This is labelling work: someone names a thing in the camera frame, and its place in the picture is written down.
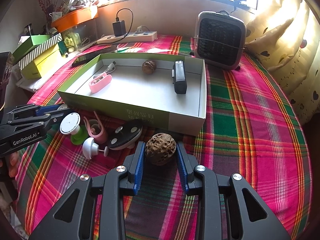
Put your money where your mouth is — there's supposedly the white knob hook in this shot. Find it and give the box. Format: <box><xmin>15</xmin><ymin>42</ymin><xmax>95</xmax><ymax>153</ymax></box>
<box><xmin>82</xmin><ymin>137</ymin><xmax>108</xmax><ymax>160</ymax></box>

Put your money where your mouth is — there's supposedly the black oval button remote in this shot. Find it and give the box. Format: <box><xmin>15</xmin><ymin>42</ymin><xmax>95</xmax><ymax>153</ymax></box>
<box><xmin>107</xmin><ymin>119</ymin><xmax>143</xmax><ymax>151</ymax></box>

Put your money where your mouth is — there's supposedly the white usb cable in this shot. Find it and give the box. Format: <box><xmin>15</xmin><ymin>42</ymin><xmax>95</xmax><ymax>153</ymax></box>
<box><xmin>93</xmin><ymin>61</ymin><xmax>117</xmax><ymax>79</ymax></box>

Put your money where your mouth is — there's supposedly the pitted round walnut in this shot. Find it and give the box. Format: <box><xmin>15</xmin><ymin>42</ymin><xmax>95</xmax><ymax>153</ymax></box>
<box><xmin>144</xmin><ymin>133</ymin><xmax>176</xmax><ymax>166</ymax></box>

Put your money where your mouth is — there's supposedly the wrinkled brown walnut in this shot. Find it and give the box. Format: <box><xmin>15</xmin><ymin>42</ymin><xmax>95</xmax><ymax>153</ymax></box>
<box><xmin>142</xmin><ymin>60</ymin><xmax>157</xmax><ymax>75</ymax></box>

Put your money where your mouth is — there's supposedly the black rectangular device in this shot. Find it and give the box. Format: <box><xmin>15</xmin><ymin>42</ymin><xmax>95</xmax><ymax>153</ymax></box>
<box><xmin>171</xmin><ymin>61</ymin><xmax>187</xmax><ymax>94</ymax></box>

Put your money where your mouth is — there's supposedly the person left hand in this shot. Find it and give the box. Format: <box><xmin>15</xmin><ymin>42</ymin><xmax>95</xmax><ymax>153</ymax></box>
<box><xmin>8</xmin><ymin>152</ymin><xmax>19</xmax><ymax>178</ymax></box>

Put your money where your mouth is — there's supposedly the yellow box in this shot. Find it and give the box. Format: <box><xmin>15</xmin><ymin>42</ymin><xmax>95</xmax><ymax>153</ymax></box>
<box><xmin>20</xmin><ymin>44</ymin><xmax>63</xmax><ymax>80</ymax></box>

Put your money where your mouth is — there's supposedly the green striped box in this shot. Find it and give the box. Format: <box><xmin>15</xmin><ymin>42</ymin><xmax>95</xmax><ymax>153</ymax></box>
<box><xmin>13</xmin><ymin>33</ymin><xmax>62</xmax><ymax>70</ymax></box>

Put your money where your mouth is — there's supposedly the black smartphone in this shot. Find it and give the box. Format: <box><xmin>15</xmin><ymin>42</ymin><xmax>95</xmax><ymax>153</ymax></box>
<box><xmin>71</xmin><ymin>45</ymin><xmax>118</xmax><ymax>67</ymax></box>

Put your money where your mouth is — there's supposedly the orange storage box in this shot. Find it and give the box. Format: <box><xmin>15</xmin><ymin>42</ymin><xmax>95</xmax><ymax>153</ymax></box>
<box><xmin>51</xmin><ymin>5</ymin><xmax>98</xmax><ymax>33</ymax></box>

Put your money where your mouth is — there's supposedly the black charger adapter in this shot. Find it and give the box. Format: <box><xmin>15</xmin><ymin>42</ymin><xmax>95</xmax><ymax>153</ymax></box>
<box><xmin>112</xmin><ymin>17</ymin><xmax>126</xmax><ymax>37</ymax></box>

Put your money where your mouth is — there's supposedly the green white cardboard box tray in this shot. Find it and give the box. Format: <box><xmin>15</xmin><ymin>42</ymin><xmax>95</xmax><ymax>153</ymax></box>
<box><xmin>58</xmin><ymin>53</ymin><xmax>207</xmax><ymax>136</ymax></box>

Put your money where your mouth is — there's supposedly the white power strip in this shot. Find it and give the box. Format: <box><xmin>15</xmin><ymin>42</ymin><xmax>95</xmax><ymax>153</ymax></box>
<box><xmin>97</xmin><ymin>31</ymin><xmax>157</xmax><ymax>44</ymax></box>

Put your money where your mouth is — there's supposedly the white plug in strip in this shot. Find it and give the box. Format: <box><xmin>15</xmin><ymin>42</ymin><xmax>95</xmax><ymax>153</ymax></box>
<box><xmin>135</xmin><ymin>25</ymin><xmax>150</xmax><ymax>34</ymax></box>

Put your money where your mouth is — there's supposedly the grey portable heater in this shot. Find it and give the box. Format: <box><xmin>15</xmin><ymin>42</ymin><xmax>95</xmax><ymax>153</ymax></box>
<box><xmin>194</xmin><ymin>10</ymin><xmax>247</xmax><ymax>70</ymax></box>

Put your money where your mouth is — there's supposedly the cream heart curtain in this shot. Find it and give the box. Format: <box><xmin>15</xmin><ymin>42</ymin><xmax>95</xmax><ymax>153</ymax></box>
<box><xmin>246</xmin><ymin>0</ymin><xmax>319</xmax><ymax>124</ymax></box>

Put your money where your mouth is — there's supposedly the black charger cable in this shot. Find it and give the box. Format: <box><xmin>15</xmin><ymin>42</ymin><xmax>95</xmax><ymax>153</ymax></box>
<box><xmin>80</xmin><ymin>8</ymin><xmax>134</xmax><ymax>51</ymax></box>

